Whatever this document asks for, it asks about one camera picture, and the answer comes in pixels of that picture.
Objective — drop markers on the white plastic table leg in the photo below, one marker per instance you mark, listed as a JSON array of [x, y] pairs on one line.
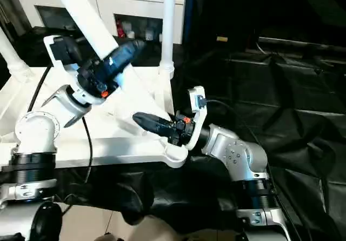
[[168, 25], [86, 14], [12, 57]]

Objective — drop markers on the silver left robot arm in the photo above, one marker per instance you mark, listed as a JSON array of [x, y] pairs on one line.
[[43, 127]]

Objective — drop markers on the red bottle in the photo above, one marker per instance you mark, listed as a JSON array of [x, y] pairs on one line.
[[120, 32]]

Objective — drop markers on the white cabinet with glass doors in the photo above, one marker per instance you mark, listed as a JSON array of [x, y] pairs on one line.
[[124, 3]]

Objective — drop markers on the small tan label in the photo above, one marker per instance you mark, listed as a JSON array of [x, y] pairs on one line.
[[222, 39]]

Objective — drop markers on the black work mat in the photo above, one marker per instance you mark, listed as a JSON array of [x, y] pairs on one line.
[[286, 133]]

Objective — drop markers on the dark low shelf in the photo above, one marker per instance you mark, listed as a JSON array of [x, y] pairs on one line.
[[303, 42]]

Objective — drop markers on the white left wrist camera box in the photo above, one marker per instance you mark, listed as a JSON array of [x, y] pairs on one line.
[[59, 49]]

